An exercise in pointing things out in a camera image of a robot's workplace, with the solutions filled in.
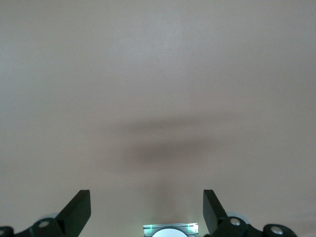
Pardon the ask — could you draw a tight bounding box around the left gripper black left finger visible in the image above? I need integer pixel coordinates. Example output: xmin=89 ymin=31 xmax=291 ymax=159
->
xmin=0 ymin=189 xmax=91 ymax=237

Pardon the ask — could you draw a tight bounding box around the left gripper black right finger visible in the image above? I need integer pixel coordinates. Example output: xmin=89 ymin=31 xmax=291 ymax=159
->
xmin=203 ymin=189 xmax=297 ymax=237

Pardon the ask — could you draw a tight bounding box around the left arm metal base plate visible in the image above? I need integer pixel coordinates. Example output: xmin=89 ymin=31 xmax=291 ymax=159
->
xmin=143 ymin=223 xmax=199 ymax=237

